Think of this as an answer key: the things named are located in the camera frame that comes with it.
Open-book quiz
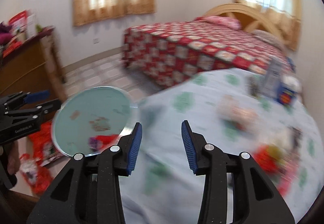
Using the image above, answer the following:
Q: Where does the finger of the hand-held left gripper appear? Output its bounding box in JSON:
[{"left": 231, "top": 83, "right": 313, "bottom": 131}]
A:
[
  {"left": 0, "top": 91, "right": 50, "bottom": 111},
  {"left": 5, "top": 101, "right": 62, "bottom": 119}
]

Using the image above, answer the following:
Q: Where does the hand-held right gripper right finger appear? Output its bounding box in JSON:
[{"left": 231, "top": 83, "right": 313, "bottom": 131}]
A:
[{"left": 181, "top": 120, "right": 295, "bottom": 224}]

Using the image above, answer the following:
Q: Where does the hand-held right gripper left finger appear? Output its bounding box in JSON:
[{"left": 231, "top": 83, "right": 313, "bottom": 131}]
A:
[{"left": 27, "top": 122, "right": 143, "bottom": 224}]

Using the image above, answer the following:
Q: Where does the purple wrapper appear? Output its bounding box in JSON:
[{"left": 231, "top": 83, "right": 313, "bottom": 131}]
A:
[{"left": 88, "top": 137, "right": 101, "bottom": 151}]

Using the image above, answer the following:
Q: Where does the light blue trash bin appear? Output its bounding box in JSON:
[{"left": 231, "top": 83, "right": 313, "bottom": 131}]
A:
[{"left": 52, "top": 86, "right": 139, "bottom": 158}]

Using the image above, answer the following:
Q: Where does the clear plastic bag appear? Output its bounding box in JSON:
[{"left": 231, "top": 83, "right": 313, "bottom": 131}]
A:
[{"left": 218, "top": 96, "right": 256, "bottom": 128}]

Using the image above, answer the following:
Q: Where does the yellow wrapper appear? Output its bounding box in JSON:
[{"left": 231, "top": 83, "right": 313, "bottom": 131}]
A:
[{"left": 267, "top": 145, "right": 282, "bottom": 161}]

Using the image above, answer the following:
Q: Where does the pink plastic bag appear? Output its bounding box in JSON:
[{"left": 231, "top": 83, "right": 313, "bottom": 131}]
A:
[{"left": 276, "top": 163, "right": 297, "bottom": 194}]

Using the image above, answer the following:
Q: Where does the person's left hand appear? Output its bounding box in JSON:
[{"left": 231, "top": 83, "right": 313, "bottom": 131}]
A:
[{"left": 7, "top": 142, "right": 21, "bottom": 176}]

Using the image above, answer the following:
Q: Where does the red printed gift bag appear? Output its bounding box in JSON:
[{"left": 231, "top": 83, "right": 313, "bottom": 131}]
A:
[{"left": 28, "top": 123, "right": 64, "bottom": 165}]

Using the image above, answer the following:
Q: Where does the brown wooden cabinet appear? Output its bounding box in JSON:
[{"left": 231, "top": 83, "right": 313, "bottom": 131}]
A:
[{"left": 0, "top": 26, "right": 67, "bottom": 103}]

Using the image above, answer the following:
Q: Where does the light blue cloud-print tablecloth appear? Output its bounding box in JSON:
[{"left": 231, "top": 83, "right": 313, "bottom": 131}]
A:
[{"left": 118, "top": 68, "right": 318, "bottom": 224}]

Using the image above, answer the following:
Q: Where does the red plastic bag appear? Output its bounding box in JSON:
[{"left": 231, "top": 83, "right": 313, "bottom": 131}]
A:
[{"left": 20, "top": 154, "right": 52, "bottom": 194}]

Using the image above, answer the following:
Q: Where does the purple cloth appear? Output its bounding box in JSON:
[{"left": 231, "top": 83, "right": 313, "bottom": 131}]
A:
[{"left": 0, "top": 21, "right": 13, "bottom": 45}]

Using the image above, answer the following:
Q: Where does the red cardboard box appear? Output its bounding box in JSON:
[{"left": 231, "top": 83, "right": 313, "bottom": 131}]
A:
[{"left": 7, "top": 10, "right": 28, "bottom": 45}]

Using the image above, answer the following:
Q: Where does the dark flat strip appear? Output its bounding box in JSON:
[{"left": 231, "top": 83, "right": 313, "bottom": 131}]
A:
[{"left": 248, "top": 76, "right": 261, "bottom": 99}]

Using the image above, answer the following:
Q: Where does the bed with red quilt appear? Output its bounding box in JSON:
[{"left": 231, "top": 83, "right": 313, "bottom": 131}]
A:
[{"left": 121, "top": 18, "right": 294, "bottom": 88}]

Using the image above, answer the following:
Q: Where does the tall blue white carton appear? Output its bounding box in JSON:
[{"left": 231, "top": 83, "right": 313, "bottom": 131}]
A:
[{"left": 262, "top": 58, "right": 282, "bottom": 99}]

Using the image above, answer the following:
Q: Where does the short blue carton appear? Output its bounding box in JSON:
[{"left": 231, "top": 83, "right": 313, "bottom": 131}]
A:
[{"left": 276, "top": 76, "right": 300, "bottom": 107}]

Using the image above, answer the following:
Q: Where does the pink floral blanket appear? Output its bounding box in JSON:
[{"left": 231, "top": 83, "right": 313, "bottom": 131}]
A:
[{"left": 202, "top": 16, "right": 242, "bottom": 30}]

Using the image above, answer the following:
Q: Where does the striped pillow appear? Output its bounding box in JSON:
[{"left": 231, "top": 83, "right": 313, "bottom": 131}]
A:
[{"left": 250, "top": 29, "right": 284, "bottom": 47}]

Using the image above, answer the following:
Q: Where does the cream wooden bed headboard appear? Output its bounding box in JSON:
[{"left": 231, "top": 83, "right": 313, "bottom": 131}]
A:
[{"left": 202, "top": 3, "right": 291, "bottom": 48}]

